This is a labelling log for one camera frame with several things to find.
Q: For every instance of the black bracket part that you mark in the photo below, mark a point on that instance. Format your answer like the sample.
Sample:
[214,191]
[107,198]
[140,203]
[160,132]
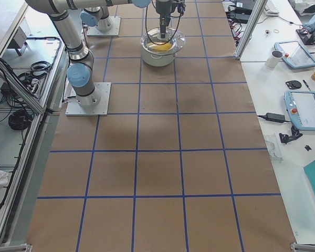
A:
[295,134]

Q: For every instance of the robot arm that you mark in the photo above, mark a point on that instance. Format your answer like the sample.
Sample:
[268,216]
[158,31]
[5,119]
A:
[92,15]
[79,74]

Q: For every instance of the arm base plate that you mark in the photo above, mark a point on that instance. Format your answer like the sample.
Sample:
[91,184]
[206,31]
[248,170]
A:
[106,27]
[96,103]

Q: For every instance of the yellow corn cob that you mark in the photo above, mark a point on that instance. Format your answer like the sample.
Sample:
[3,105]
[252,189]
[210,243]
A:
[164,47]

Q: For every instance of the blue teach pendant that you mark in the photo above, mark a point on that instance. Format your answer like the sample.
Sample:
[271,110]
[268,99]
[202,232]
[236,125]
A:
[301,109]
[295,54]

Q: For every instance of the brown paper table cover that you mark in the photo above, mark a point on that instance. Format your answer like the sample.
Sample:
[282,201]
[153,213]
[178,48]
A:
[178,164]

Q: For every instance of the glass pot lid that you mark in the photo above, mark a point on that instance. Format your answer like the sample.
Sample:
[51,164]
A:
[171,33]

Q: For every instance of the white electric cooking pot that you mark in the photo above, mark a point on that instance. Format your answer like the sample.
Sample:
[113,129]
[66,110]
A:
[157,58]

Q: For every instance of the black pen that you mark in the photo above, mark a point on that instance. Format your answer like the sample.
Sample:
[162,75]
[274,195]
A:
[306,85]

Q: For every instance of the clear plastic box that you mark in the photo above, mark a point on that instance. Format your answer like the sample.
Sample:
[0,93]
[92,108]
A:
[272,145]

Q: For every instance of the aluminium frame post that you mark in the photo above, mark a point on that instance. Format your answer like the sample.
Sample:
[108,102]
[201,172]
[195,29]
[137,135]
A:
[254,17]

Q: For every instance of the far blue teach pendant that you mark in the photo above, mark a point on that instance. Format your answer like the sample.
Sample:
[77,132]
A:
[295,54]

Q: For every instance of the white mug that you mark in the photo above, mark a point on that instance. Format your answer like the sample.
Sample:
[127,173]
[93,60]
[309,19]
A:
[274,58]

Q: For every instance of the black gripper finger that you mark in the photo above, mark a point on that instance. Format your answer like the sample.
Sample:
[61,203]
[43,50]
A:
[167,21]
[162,27]

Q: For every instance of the black round disc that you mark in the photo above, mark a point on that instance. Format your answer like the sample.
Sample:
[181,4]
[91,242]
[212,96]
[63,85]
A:
[293,84]

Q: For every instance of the near blue teach pendant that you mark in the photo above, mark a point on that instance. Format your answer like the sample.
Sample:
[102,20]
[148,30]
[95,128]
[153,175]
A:
[301,109]

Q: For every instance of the black power adapter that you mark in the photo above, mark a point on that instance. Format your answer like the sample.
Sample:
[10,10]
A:
[274,117]

